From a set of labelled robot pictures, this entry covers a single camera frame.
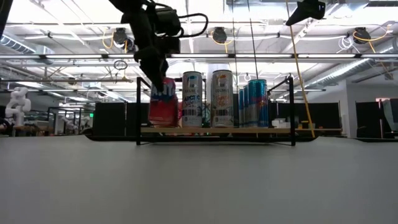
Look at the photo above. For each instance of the black metal rack frame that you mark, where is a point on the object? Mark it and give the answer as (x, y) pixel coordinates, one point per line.
(71, 108)

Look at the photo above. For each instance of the silver ventilation duct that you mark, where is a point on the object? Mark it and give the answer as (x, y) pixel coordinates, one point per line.
(342, 70)

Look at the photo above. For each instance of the small white robot arm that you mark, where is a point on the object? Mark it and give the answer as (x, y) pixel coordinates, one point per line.
(66, 123)

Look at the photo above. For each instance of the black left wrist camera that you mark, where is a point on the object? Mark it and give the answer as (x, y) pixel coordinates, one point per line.
(168, 21)

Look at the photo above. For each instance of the large white robot arm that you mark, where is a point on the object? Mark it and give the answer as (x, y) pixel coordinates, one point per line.
(18, 105)

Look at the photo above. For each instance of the white boxes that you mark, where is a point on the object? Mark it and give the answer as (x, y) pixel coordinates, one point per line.
(280, 123)

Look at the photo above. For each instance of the black-top white Celsius can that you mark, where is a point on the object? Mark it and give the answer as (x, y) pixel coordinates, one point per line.
(222, 102)
(192, 102)

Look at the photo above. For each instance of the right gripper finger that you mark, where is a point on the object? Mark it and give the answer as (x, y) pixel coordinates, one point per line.
(306, 12)

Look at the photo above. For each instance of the black partition panel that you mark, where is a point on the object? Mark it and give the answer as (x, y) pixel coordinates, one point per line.
(323, 115)
(109, 121)
(368, 118)

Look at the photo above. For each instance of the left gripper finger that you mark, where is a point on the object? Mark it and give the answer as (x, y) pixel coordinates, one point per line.
(155, 77)

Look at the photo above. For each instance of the wooden shelf with black frame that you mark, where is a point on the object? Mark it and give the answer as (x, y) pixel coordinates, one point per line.
(248, 130)

